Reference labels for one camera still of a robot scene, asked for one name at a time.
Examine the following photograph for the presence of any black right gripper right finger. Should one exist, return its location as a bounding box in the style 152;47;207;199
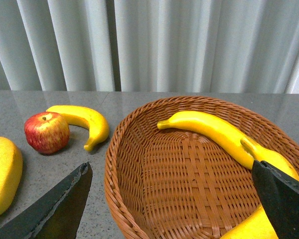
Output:
252;160;299;239

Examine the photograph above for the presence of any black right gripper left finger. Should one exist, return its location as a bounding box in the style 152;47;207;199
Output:
0;162;93;239

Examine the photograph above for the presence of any large yellow banana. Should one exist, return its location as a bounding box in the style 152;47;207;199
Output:
0;136;23;215

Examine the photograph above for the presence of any red apple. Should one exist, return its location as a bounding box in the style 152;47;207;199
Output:
24;112;70;154

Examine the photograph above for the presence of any curved yellow banana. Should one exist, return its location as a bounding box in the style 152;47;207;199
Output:
46;105;110;151

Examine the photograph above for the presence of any yellow banana at basket front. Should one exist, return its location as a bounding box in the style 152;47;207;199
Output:
221;204;278;239

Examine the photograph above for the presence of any yellow banana under finger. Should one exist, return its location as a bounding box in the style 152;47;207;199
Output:
240;136;299;181

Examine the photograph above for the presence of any right brown wicker basket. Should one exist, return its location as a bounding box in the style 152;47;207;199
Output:
105;96;299;239

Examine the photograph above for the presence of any long yellow banana in basket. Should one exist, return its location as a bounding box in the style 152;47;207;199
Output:
157;111;254;169

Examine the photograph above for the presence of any white pleated curtain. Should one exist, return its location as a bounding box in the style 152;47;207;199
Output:
0;0;299;94

